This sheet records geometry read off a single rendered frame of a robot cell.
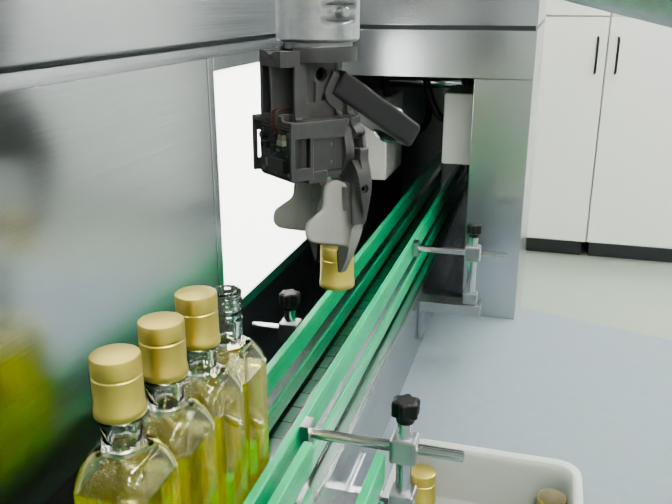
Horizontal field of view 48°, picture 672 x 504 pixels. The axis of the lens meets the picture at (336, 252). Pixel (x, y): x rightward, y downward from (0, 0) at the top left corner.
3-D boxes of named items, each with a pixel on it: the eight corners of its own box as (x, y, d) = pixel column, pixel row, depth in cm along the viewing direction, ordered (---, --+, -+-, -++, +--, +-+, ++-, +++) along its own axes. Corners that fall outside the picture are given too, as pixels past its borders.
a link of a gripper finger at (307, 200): (264, 256, 76) (269, 170, 72) (313, 246, 80) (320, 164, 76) (279, 269, 74) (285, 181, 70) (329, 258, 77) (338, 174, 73)
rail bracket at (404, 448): (307, 480, 82) (306, 378, 78) (462, 507, 78) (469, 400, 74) (299, 496, 80) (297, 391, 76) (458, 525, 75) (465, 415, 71)
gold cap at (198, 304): (188, 330, 64) (185, 282, 62) (227, 335, 63) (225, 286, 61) (168, 348, 60) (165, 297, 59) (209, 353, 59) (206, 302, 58)
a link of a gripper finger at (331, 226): (299, 280, 71) (290, 183, 70) (350, 269, 74) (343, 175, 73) (317, 285, 69) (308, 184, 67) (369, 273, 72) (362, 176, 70)
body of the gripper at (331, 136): (252, 175, 72) (248, 45, 68) (326, 165, 77) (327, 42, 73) (294, 191, 66) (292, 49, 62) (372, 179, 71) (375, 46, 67)
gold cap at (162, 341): (155, 359, 58) (150, 307, 57) (197, 365, 58) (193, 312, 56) (131, 381, 55) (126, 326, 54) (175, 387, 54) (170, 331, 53)
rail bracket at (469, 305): (412, 327, 145) (416, 215, 137) (501, 338, 140) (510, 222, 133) (407, 338, 140) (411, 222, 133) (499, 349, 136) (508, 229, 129)
